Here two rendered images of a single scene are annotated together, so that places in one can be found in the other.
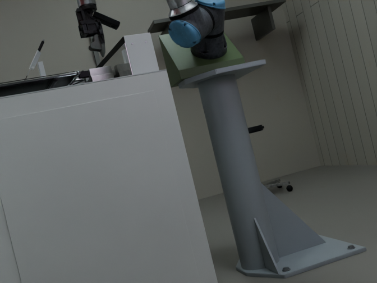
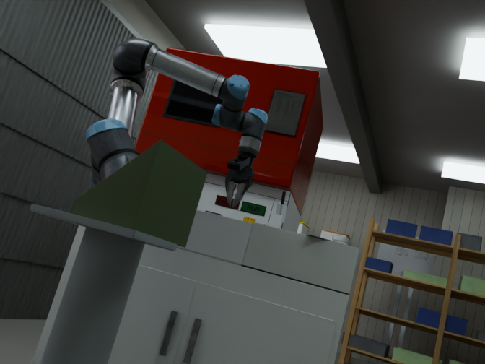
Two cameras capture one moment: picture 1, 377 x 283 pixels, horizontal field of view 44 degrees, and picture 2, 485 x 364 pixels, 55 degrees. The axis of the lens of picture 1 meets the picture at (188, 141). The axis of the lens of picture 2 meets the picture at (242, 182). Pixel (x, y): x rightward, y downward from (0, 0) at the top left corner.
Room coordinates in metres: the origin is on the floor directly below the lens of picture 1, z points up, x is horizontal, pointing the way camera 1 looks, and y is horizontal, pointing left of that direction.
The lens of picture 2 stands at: (2.94, -1.01, 0.78)
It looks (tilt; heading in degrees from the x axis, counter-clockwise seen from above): 11 degrees up; 128
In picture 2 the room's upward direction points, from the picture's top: 16 degrees clockwise
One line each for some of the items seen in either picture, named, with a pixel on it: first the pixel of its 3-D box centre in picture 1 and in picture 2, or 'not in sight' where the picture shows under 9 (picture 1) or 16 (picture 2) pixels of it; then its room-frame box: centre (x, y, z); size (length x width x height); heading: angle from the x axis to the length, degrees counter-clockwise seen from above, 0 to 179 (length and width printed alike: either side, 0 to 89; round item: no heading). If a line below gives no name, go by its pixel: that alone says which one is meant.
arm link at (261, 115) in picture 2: not in sight; (254, 125); (1.92, 0.27, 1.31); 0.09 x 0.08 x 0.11; 42
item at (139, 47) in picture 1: (120, 73); (175, 226); (1.77, 0.19, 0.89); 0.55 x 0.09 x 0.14; 24
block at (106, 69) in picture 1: (99, 72); not in sight; (1.66, 0.25, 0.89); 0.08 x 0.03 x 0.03; 114
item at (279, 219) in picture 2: (36, 67); (278, 219); (1.95, 0.55, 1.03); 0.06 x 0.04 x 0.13; 114
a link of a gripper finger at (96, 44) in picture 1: (97, 45); (232, 194); (1.91, 0.27, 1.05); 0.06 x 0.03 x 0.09; 114
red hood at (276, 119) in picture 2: not in sight; (238, 138); (1.29, 0.97, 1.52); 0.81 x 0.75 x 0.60; 24
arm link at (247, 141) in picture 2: (86, 3); (248, 145); (1.92, 0.28, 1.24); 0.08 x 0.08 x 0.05
